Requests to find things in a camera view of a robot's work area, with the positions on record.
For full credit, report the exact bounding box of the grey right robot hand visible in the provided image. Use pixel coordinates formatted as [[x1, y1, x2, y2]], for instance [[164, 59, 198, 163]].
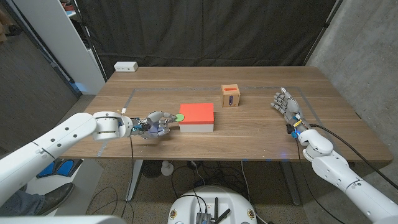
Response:
[[270, 87, 312, 139]]

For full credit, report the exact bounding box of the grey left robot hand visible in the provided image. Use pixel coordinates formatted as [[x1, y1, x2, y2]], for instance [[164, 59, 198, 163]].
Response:
[[130, 110, 178, 139]]

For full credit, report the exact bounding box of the red box with white base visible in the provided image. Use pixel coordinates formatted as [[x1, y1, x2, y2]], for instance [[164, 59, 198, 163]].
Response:
[[178, 103, 215, 133]]

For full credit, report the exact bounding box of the wooden box with slot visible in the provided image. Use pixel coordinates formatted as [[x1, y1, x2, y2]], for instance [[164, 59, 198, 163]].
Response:
[[221, 83, 241, 108]]

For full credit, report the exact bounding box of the white power outlet box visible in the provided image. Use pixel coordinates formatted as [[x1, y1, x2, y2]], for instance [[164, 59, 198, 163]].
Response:
[[113, 61, 139, 73]]

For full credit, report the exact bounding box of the grey electronics box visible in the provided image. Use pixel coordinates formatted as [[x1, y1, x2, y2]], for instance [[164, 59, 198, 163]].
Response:
[[195, 212, 212, 224]]

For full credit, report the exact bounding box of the dark round fan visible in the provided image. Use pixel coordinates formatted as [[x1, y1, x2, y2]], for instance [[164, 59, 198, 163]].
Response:
[[142, 160, 162, 179]]

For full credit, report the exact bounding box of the white table leg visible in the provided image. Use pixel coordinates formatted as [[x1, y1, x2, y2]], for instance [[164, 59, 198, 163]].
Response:
[[125, 159, 144, 202]]

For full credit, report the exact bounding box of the grey table leg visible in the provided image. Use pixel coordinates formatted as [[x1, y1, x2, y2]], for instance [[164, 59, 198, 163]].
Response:
[[278, 161, 302, 207]]

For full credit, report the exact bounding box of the white floor platform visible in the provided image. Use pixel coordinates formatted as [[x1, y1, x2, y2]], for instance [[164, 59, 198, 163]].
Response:
[[26, 154, 104, 216]]

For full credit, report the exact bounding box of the white robot torso base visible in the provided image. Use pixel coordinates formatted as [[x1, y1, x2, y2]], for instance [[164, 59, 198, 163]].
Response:
[[167, 185, 258, 224]]

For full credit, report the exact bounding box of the blue foot pedal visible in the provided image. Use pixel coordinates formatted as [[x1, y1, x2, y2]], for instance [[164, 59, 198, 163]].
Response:
[[36, 157, 83, 179]]

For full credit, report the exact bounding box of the black fabric mat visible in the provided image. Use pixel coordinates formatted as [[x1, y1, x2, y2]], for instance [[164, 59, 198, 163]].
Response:
[[76, 0, 345, 78]]

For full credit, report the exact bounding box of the dark leather shoe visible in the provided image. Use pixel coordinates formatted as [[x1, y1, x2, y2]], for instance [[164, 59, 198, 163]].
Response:
[[37, 182, 75, 215]]

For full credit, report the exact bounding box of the white cabinet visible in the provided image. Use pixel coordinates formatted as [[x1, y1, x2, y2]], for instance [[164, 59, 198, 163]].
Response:
[[12, 0, 106, 96]]

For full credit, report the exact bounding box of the blue jeans leg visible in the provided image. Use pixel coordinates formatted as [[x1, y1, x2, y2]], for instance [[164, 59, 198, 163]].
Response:
[[0, 190, 46, 217]]

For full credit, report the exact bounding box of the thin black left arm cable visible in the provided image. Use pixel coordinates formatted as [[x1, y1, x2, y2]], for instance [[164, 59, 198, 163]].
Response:
[[85, 133, 135, 218]]

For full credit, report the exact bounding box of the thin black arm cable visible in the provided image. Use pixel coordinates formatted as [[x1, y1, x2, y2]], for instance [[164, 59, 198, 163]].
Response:
[[85, 133, 135, 218], [294, 136, 338, 224]]

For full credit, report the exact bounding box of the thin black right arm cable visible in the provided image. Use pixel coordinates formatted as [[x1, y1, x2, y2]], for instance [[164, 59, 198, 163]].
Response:
[[294, 136, 338, 224]]

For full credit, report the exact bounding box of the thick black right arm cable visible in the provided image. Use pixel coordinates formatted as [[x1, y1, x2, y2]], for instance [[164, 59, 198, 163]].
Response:
[[308, 123, 398, 190]]

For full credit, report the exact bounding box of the black floor cable bundle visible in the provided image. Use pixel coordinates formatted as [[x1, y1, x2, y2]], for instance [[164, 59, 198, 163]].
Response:
[[170, 160, 249, 200]]

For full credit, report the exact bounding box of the grey floor cable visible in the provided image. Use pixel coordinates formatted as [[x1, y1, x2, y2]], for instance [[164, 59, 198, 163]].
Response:
[[240, 160, 268, 224]]

